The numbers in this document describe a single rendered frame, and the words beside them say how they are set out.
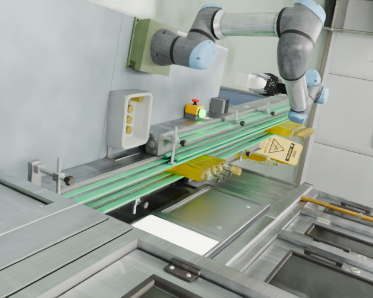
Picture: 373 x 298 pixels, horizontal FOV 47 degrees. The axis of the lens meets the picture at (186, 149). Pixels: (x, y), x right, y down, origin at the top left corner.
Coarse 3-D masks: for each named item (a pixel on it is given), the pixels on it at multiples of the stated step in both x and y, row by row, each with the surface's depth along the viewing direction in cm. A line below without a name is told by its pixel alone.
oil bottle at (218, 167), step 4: (196, 160) 201; (200, 160) 201; (204, 160) 201; (208, 160) 202; (208, 164) 198; (212, 164) 197; (216, 164) 198; (220, 164) 199; (216, 168) 196; (220, 168) 197
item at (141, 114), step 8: (128, 96) 167; (136, 96) 171; (144, 96) 181; (152, 96) 181; (136, 104) 184; (144, 104) 182; (136, 112) 185; (144, 112) 183; (136, 120) 186; (144, 120) 184; (136, 128) 187; (144, 128) 185; (128, 136) 186; (136, 136) 187; (144, 136) 186; (128, 144) 177; (136, 144) 180
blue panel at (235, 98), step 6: (222, 90) 342; (228, 90) 346; (222, 96) 315; (228, 96) 318; (234, 96) 322; (240, 96) 326; (246, 96) 329; (252, 96) 333; (258, 96) 336; (234, 102) 298; (240, 102) 301; (246, 102) 304
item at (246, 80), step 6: (240, 72) 195; (240, 78) 195; (246, 78) 194; (252, 78) 198; (258, 78) 204; (234, 84) 197; (240, 84) 195; (246, 84) 194; (252, 84) 199; (258, 84) 206; (264, 84) 212
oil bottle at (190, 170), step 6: (186, 162) 195; (174, 168) 194; (180, 168) 192; (186, 168) 190; (192, 168) 189; (198, 168) 189; (204, 168) 190; (180, 174) 193; (186, 174) 191; (192, 174) 190; (198, 174) 188; (204, 174) 187; (198, 180) 189; (204, 180) 188
